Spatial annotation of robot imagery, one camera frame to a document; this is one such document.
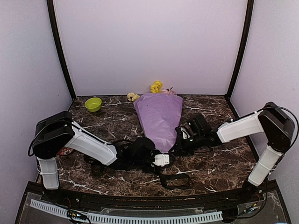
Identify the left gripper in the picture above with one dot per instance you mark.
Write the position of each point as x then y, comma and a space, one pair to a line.
146, 169

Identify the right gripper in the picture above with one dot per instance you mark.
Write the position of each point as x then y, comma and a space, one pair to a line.
180, 146

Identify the pink wrapping paper sheet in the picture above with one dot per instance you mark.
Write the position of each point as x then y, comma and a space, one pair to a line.
159, 114

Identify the black printed ribbon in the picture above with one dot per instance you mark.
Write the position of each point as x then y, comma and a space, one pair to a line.
174, 181

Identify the yellow rose stem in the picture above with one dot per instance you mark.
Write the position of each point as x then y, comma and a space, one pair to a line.
156, 87

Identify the yellow daisy bunch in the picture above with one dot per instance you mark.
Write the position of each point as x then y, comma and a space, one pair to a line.
132, 97

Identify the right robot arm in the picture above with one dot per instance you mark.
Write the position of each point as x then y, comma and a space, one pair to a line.
277, 124

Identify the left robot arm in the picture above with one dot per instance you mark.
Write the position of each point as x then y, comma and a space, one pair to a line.
61, 131

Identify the green plastic bowl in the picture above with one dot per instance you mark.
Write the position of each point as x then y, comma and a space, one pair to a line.
93, 104

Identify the red floral dish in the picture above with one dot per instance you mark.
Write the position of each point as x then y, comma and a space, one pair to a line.
65, 151

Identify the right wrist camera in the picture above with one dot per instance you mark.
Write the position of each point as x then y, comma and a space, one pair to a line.
199, 125

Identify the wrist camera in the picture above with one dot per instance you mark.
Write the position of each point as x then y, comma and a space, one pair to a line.
199, 125
142, 146

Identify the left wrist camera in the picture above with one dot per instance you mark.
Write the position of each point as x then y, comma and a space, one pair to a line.
142, 146

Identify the black front rail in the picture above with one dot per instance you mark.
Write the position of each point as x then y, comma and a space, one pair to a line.
85, 198

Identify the white slotted cable duct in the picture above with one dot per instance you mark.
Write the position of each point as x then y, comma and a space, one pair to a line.
112, 216

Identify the right black frame post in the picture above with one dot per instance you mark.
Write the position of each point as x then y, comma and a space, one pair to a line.
241, 50

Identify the black frame post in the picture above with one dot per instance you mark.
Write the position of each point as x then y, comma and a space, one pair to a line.
241, 50
59, 48

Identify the left black frame post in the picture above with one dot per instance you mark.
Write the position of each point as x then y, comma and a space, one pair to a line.
59, 48

